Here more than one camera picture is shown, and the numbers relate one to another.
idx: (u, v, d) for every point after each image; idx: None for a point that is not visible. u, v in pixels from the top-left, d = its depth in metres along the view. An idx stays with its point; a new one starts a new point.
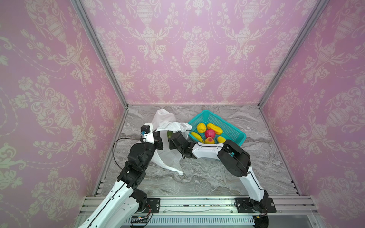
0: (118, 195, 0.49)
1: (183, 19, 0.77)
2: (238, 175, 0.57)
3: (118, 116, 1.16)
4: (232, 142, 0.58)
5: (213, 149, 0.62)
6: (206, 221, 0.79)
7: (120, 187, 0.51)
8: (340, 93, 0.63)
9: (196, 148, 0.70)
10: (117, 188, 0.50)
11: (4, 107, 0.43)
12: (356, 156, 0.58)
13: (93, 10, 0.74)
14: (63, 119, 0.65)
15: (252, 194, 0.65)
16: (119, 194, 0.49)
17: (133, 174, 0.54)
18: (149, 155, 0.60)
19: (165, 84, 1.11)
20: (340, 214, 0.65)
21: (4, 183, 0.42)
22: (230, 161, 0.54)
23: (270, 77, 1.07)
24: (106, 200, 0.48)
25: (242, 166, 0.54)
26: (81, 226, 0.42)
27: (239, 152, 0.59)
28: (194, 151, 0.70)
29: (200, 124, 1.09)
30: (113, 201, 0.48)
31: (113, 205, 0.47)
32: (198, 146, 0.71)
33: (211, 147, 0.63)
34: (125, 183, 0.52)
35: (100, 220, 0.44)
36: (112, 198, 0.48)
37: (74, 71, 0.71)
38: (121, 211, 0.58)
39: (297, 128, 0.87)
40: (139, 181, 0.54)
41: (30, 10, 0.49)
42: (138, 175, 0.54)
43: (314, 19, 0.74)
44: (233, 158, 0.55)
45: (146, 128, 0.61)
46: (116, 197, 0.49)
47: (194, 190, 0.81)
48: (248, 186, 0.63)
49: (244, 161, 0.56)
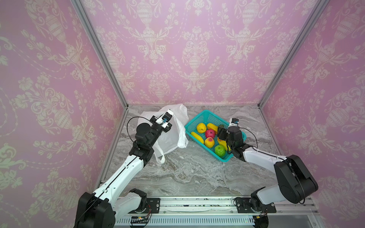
0: (132, 166, 0.52)
1: (183, 20, 0.77)
2: (291, 200, 0.46)
3: (118, 116, 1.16)
4: (299, 160, 0.47)
5: (270, 158, 0.53)
6: (206, 221, 0.79)
7: (133, 159, 0.54)
8: (340, 93, 0.63)
9: (249, 151, 0.63)
10: (130, 160, 0.54)
11: (4, 107, 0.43)
12: (356, 156, 0.58)
13: (93, 10, 0.74)
14: (63, 119, 0.65)
15: (261, 196, 0.64)
16: (132, 164, 0.53)
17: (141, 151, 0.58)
18: (155, 135, 0.63)
19: (165, 85, 1.11)
20: (340, 214, 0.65)
21: (4, 183, 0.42)
22: (288, 179, 0.45)
23: (270, 77, 1.07)
24: (121, 169, 0.50)
25: (302, 192, 0.43)
26: (99, 188, 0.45)
27: (304, 175, 0.47)
28: (245, 153, 0.65)
29: (200, 125, 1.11)
30: (128, 169, 0.50)
31: (128, 173, 0.50)
32: (254, 150, 0.62)
33: (269, 156, 0.54)
34: (137, 156, 0.56)
35: (117, 184, 0.45)
36: (127, 167, 0.51)
37: (74, 71, 0.71)
38: (128, 199, 0.59)
39: (297, 128, 0.88)
40: (148, 158, 0.59)
41: (30, 11, 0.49)
42: (147, 152, 0.58)
43: (314, 18, 0.73)
44: (293, 177, 0.45)
45: (168, 116, 0.67)
46: (131, 166, 0.52)
47: (194, 190, 0.81)
48: (270, 193, 0.58)
49: (306, 187, 0.44)
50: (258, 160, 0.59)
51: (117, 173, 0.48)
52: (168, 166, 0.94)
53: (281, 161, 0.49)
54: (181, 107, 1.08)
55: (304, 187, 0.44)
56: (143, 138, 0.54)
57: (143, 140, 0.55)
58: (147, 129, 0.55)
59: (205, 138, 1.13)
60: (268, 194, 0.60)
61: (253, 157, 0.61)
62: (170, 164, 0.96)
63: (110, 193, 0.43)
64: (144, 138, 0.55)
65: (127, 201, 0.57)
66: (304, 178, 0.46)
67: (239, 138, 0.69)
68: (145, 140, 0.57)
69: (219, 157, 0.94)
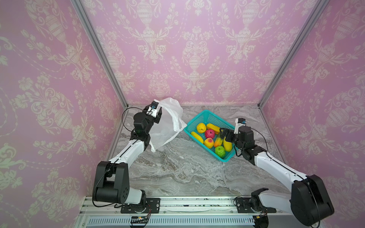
0: (137, 144, 0.61)
1: (183, 20, 0.77)
2: (303, 221, 0.44)
3: (118, 116, 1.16)
4: (320, 182, 0.43)
5: (287, 173, 0.48)
6: (206, 221, 0.79)
7: (135, 140, 0.63)
8: (340, 94, 0.63)
9: (261, 158, 0.58)
10: (133, 141, 0.62)
11: (4, 107, 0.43)
12: (356, 156, 0.58)
13: (93, 10, 0.74)
14: (63, 119, 0.65)
15: (263, 198, 0.64)
16: (137, 142, 0.61)
17: (141, 137, 0.66)
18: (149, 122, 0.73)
19: (165, 85, 1.11)
20: (340, 214, 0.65)
21: (4, 183, 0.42)
22: (305, 204, 0.41)
23: (270, 77, 1.07)
24: (128, 146, 0.59)
25: (318, 217, 0.41)
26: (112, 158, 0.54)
27: (322, 199, 0.44)
28: (258, 159, 0.60)
29: (200, 124, 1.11)
30: (134, 146, 0.59)
31: (135, 148, 0.58)
32: (267, 159, 0.57)
33: (286, 170, 0.50)
34: (138, 138, 0.65)
35: (128, 155, 0.52)
36: (132, 145, 0.59)
37: (74, 71, 0.71)
38: None
39: (297, 128, 0.88)
40: (148, 142, 0.68)
41: (30, 10, 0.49)
42: (145, 137, 0.67)
43: (314, 18, 0.73)
44: (311, 203, 0.41)
45: (156, 104, 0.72)
46: (136, 144, 0.60)
47: (194, 190, 0.81)
48: (273, 198, 0.58)
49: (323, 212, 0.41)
50: (271, 169, 0.55)
51: (125, 148, 0.56)
52: (168, 166, 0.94)
53: (300, 180, 0.45)
54: (172, 100, 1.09)
55: (321, 212, 0.41)
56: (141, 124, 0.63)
57: (141, 127, 0.64)
58: (143, 116, 0.65)
59: (205, 138, 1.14)
60: (270, 198, 0.60)
61: (265, 165, 0.57)
62: (170, 164, 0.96)
63: (124, 159, 0.49)
64: (142, 124, 0.65)
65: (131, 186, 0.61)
66: (322, 202, 0.43)
67: (250, 139, 0.65)
68: (143, 126, 0.67)
69: (219, 157, 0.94)
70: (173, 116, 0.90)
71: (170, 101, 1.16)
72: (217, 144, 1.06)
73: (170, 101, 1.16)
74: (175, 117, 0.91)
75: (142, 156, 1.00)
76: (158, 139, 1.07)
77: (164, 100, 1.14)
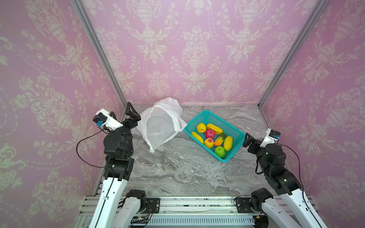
0: (113, 192, 0.44)
1: (183, 20, 0.77)
2: None
3: (118, 116, 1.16)
4: None
5: None
6: (206, 222, 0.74)
7: (110, 184, 0.45)
8: (340, 93, 0.63)
9: (294, 202, 0.48)
10: (109, 186, 0.45)
11: (4, 107, 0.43)
12: (356, 156, 0.58)
13: (93, 10, 0.74)
14: (63, 119, 0.65)
15: (266, 208, 0.63)
16: (113, 190, 0.44)
17: (120, 165, 0.49)
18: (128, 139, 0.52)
19: (165, 85, 1.11)
20: (340, 214, 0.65)
21: (4, 183, 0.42)
22: None
23: (270, 77, 1.07)
24: (102, 201, 0.43)
25: None
26: None
27: None
28: (289, 199, 0.49)
29: (200, 124, 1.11)
30: (110, 199, 0.43)
31: (111, 202, 0.43)
32: (302, 206, 0.46)
33: None
34: (115, 177, 0.46)
35: (103, 222, 0.40)
36: (107, 198, 0.43)
37: (74, 71, 0.71)
38: (126, 210, 0.57)
39: (297, 128, 0.88)
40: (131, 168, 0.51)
41: (30, 10, 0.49)
42: (126, 164, 0.49)
43: (314, 18, 0.73)
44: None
45: (105, 116, 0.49)
46: (112, 194, 0.44)
47: (194, 190, 0.81)
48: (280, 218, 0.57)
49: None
50: (301, 217, 0.47)
51: (100, 206, 0.42)
52: (168, 166, 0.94)
53: None
54: (170, 99, 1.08)
55: None
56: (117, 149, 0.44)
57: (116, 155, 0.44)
58: (114, 139, 0.44)
59: (205, 138, 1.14)
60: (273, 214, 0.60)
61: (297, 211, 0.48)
62: (170, 164, 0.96)
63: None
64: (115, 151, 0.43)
65: (127, 212, 0.57)
66: None
67: (280, 164, 0.50)
68: (118, 153, 0.45)
69: (219, 157, 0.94)
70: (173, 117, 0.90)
71: (170, 100, 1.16)
72: (217, 144, 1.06)
73: (170, 100, 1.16)
74: (175, 117, 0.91)
75: (142, 156, 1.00)
76: (157, 138, 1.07)
77: (163, 101, 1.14)
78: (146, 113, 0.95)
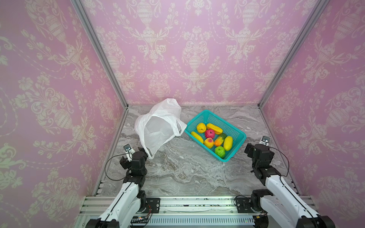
0: (129, 189, 0.57)
1: (183, 20, 0.77)
2: None
3: (118, 116, 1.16)
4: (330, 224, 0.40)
5: (296, 205, 0.46)
6: (206, 221, 0.79)
7: (128, 185, 0.59)
8: (340, 93, 0.63)
9: (273, 182, 0.57)
10: (127, 186, 0.58)
11: (4, 107, 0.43)
12: (356, 156, 0.58)
13: (93, 10, 0.74)
14: (63, 119, 0.65)
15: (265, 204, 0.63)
16: (129, 188, 0.57)
17: (135, 178, 0.63)
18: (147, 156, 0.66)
19: (165, 85, 1.11)
20: (340, 214, 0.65)
21: (4, 183, 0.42)
22: None
23: (270, 77, 1.07)
24: (120, 194, 0.54)
25: None
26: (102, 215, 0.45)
27: None
28: (269, 181, 0.58)
29: (200, 124, 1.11)
30: (127, 193, 0.55)
31: (128, 195, 0.54)
32: (279, 185, 0.55)
33: (295, 202, 0.47)
34: (132, 182, 0.61)
35: (120, 205, 0.49)
36: (125, 192, 0.55)
37: (74, 71, 0.71)
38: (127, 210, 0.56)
39: (297, 127, 0.87)
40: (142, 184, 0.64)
41: (30, 10, 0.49)
42: (140, 178, 0.64)
43: (315, 18, 0.73)
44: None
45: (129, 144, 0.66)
46: (129, 190, 0.56)
47: (194, 190, 0.81)
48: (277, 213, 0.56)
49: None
50: (280, 195, 0.54)
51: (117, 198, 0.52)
52: (168, 166, 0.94)
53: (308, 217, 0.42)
54: (169, 100, 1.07)
55: None
56: (139, 161, 0.65)
57: (138, 165, 0.65)
58: (141, 153, 0.68)
59: (205, 138, 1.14)
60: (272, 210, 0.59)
61: (275, 188, 0.56)
62: (170, 163, 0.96)
63: (115, 214, 0.46)
64: (140, 161, 0.66)
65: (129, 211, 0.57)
66: None
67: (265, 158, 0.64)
68: (140, 164, 0.67)
69: (219, 157, 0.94)
70: (172, 123, 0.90)
71: (168, 101, 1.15)
72: (216, 144, 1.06)
73: (168, 102, 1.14)
74: (174, 123, 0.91)
75: None
76: (157, 139, 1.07)
77: (162, 103, 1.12)
78: (143, 118, 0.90)
